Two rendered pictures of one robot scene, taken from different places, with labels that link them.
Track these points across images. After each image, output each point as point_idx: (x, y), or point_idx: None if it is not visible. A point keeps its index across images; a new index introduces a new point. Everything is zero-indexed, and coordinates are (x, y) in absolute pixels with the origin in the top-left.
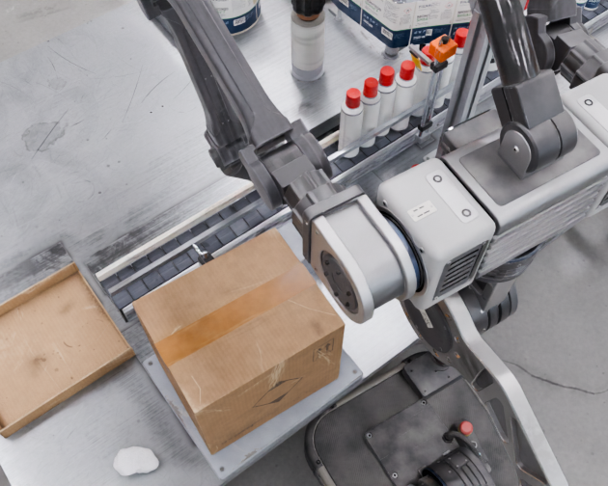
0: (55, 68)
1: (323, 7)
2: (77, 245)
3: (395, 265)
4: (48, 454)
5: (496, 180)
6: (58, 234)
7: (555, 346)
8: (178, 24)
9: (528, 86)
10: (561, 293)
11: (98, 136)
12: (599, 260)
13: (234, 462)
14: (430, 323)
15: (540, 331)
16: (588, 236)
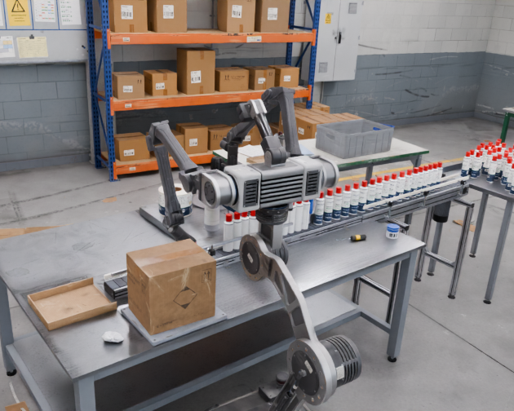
0: (91, 227)
1: (221, 212)
2: (94, 277)
3: (228, 183)
4: (68, 336)
5: (262, 167)
6: (85, 274)
7: (356, 407)
8: (160, 154)
9: (268, 137)
10: (360, 383)
11: (108, 247)
12: (382, 369)
13: (161, 338)
14: (251, 258)
15: (347, 399)
16: (375, 359)
